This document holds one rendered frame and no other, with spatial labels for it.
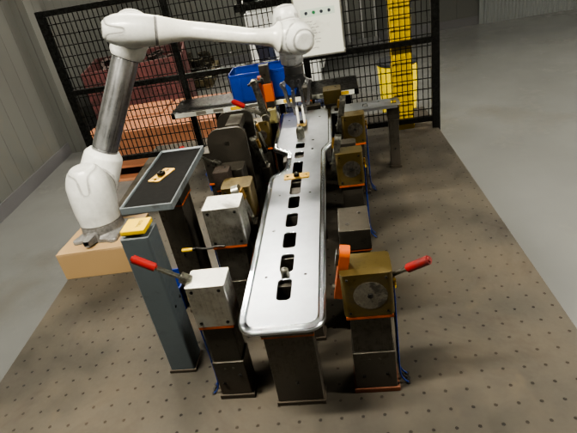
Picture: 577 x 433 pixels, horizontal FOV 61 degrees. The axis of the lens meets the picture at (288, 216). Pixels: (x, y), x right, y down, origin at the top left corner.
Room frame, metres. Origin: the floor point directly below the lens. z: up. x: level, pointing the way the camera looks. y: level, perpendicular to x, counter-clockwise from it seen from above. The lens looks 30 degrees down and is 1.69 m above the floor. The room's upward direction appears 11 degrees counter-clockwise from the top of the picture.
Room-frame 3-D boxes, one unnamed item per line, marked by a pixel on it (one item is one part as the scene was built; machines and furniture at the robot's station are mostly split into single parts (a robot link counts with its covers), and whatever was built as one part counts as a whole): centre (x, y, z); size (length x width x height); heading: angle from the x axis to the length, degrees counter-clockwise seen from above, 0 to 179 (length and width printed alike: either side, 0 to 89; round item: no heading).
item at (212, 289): (0.90, 0.22, 0.88); 0.12 x 0.07 x 0.36; 81
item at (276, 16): (1.90, -0.13, 1.39); 0.13 x 0.11 x 0.16; 8
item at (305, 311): (1.44, -0.06, 1.00); 1.38 x 0.22 x 0.02; 171
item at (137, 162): (4.47, 0.97, 0.23); 1.31 x 0.94 x 0.45; 73
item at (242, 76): (2.38, 0.00, 1.10); 0.30 x 0.17 x 0.13; 82
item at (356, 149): (1.49, -0.25, 0.87); 0.12 x 0.07 x 0.35; 81
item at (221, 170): (1.40, 0.18, 0.90); 0.05 x 0.05 x 0.40; 81
